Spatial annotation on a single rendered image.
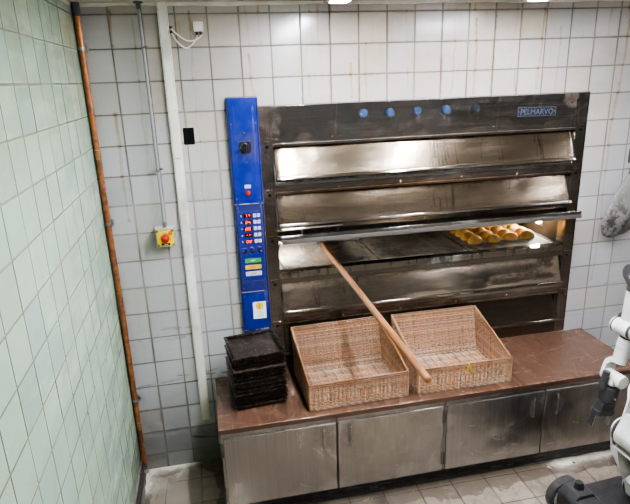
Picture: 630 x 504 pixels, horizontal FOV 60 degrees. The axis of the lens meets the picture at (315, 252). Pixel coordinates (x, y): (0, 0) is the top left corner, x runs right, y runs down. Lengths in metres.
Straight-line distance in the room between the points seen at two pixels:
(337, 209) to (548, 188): 1.32
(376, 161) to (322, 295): 0.83
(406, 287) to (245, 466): 1.37
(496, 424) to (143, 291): 2.10
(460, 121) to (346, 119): 0.67
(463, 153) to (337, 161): 0.74
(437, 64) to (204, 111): 1.27
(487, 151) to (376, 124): 0.69
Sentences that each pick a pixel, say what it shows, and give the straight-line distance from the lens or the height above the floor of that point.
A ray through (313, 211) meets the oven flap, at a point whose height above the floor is 1.52.
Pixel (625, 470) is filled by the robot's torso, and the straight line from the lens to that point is 3.21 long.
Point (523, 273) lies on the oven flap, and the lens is 3.71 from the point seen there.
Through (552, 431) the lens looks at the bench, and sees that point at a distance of 3.61.
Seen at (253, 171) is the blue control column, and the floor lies 1.77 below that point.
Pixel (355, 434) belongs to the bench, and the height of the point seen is 0.43.
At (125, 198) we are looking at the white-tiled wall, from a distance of 3.02.
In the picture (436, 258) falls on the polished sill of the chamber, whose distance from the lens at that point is 3.39.
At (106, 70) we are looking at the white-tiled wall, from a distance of 2.97.
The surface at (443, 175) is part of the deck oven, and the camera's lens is 3.28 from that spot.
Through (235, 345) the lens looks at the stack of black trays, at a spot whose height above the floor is 0.87.
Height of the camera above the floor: 2.24
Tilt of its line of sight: 18 degrees down
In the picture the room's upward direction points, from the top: 2 degrees counter-clockwise
